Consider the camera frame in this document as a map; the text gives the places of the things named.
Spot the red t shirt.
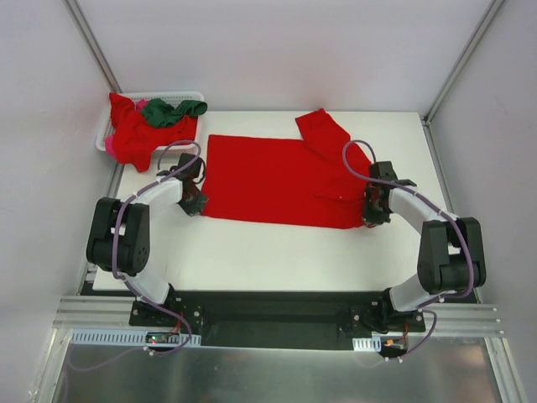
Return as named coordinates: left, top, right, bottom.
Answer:
left=202, top=109, right=371, bottom=229
left=109, top=93, right=199, bottom=172

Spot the white plastic laundry basket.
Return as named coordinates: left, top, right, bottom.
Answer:
left=96, top=91, right=206, bottom=163

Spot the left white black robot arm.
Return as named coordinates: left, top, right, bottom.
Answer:
left=86, top=153, right=208, bottom=327

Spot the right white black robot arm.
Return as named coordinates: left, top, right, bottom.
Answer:
left=360, top=161, right=486, bottom=334

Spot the red t shirt in basket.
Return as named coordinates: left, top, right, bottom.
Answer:
left=109, top=93, right=199, bottom=172

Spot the green t shirt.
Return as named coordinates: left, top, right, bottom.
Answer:
left=141, top=98, right=208, bottom=128

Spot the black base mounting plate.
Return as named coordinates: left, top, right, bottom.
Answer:
left=128, top=291, right=425, bottom=350

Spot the right white slotted cable duct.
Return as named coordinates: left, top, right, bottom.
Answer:
left=352, top=336, right=382, bottom=353

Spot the white slotted cable duct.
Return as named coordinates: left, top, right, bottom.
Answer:
left=352, top=336, right=382, bottom=353
left=70, top=329, right=201, bottom=348

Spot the left white slotted cable duct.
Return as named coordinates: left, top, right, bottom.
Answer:
left=70, top=329, right=201, bottom=348

